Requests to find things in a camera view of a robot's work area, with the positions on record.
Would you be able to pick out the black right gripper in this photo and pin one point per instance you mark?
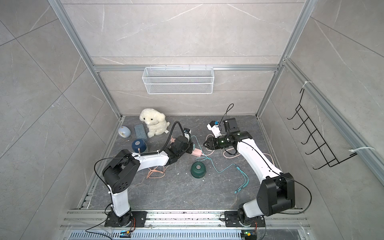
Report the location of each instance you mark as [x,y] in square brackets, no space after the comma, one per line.
[213,141]

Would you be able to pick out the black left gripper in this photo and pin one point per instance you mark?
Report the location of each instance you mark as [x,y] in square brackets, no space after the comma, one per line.
[190,148]

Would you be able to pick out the pink power strip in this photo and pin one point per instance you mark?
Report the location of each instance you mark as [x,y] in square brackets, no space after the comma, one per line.
[198,153]

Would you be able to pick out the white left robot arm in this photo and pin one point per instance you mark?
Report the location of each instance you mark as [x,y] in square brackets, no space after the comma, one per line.
[121,170]

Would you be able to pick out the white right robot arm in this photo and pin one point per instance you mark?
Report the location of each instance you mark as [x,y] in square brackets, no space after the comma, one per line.
[277,191]

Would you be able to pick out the white plush dog toy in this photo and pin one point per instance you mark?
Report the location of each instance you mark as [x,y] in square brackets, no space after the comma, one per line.
[155,121]

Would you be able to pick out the grey-blue glasses case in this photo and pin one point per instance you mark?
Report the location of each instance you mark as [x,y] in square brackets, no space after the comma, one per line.
[140,132]

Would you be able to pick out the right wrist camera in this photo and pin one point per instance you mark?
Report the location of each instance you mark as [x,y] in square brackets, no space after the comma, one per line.
[214,127]

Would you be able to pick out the white wire mesh basket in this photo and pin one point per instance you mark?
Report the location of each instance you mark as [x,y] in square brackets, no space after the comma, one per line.
[178,80]

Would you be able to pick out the black wall hook rack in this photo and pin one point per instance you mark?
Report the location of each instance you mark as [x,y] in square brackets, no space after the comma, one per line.
[314,136]

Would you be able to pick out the metal base rail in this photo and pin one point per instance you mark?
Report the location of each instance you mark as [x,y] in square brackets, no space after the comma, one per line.
[184,225]

